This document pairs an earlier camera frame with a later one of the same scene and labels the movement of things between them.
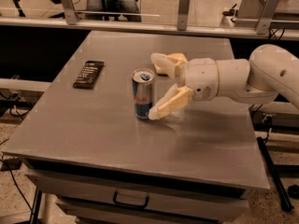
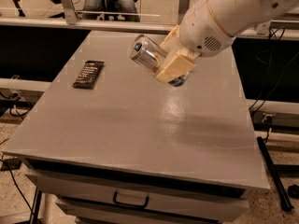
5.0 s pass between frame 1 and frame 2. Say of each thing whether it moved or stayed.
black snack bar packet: stayed
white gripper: moved
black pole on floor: stayed
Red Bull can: moved
